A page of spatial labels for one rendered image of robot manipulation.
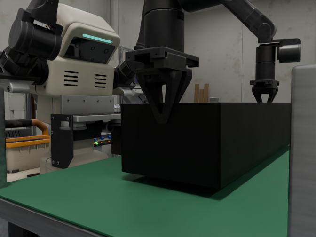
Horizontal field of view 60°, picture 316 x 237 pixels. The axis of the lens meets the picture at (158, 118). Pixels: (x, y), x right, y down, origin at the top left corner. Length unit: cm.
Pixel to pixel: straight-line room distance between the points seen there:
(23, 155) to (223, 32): 962
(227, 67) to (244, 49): 81
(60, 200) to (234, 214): 22
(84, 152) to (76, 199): 62
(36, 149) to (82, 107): 37
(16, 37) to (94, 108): 34
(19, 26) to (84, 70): 28
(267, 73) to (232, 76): 914
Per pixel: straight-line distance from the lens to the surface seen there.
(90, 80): 96
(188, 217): 33
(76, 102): 90
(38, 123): 140
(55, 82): 88
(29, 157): 121
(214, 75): 1027
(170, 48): 38
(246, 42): 1007
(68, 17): 90
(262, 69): 90
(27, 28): 74
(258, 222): 33
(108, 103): 99
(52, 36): 76
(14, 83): 84
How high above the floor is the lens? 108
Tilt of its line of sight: 3 degrees down
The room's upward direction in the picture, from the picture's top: straight up
